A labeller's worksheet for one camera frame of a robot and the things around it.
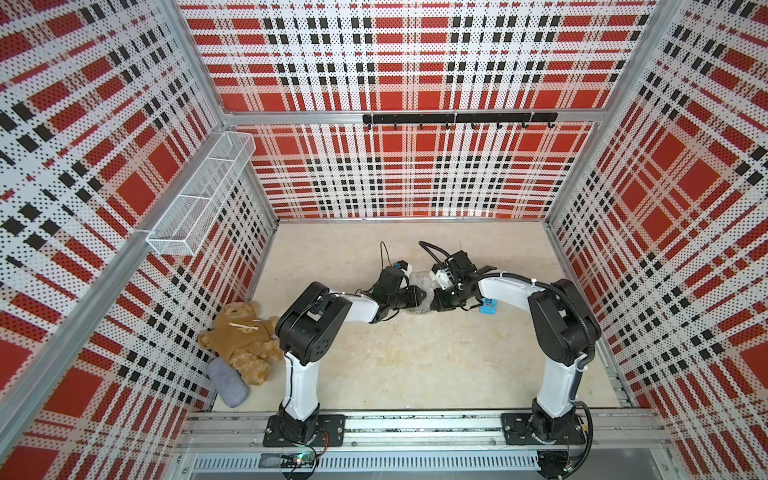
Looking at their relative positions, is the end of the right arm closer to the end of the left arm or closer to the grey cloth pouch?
the end of the left arm

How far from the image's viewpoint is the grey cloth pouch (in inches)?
30.7

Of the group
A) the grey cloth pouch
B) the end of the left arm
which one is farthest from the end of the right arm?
the grey cloth pouch
